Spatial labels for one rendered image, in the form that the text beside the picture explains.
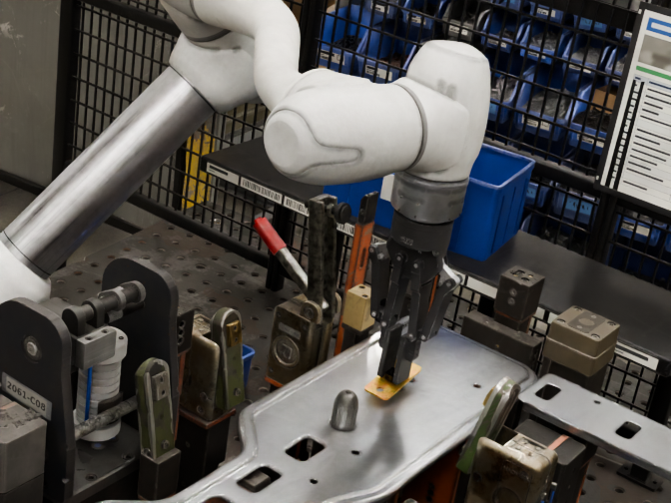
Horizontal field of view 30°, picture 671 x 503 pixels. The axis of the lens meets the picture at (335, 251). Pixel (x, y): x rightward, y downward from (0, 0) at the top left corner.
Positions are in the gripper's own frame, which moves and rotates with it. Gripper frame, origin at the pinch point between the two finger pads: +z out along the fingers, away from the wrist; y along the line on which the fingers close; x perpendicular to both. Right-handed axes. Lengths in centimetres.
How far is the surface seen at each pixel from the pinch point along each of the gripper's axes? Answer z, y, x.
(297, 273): -4.2, -17.8, 0.4
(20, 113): 63, -222, 130
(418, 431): 5.7, 7.9, -5.2
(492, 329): 5.6, 0.4, 26.2
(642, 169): -15, 6, 56
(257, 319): 35, -56, 45
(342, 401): 1.7, 0.7, -12.6
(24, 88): 54, -221, 130
